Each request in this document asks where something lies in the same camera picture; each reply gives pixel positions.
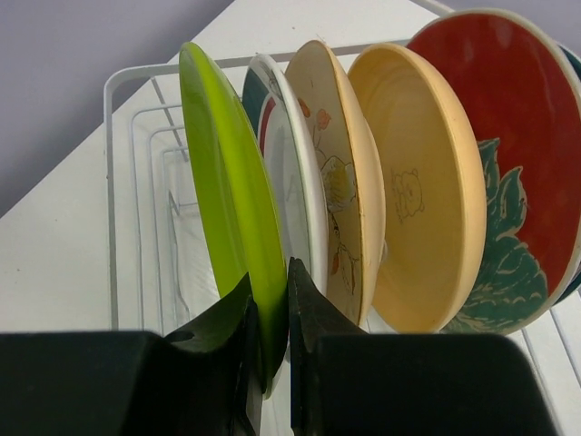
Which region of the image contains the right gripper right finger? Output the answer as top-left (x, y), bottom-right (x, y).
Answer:
top-left (288, 259), bottom-right (556, 435)

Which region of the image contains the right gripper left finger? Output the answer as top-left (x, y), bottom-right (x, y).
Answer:
top-left (1, 278), bottom-right (261, 435)

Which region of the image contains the lime green plate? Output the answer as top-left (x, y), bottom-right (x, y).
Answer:
top-left (179, 42), bottom-right (288, 396)

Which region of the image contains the beige patterned plate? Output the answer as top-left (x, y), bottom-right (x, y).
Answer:
top-left (285, 40), bottom-right (386, 325)

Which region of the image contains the yellow plate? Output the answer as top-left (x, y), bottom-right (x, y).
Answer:
top-left (349, 43), bottom-right (487, 332)

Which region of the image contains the green red striped plate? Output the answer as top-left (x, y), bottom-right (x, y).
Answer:
top-left (242, 54), bottom-right (329, 294)

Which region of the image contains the red teal flower plate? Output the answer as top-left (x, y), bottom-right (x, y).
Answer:
top-left (409, 8), bottom-right (580, 334)

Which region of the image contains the green rim lettered plate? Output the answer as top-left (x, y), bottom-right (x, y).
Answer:
top-left (554, 41), bottom-right (580, 304)

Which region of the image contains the clear wire dish rack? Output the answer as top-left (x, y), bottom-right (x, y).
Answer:
top-left (103, 0), bottom-right (581, 436)

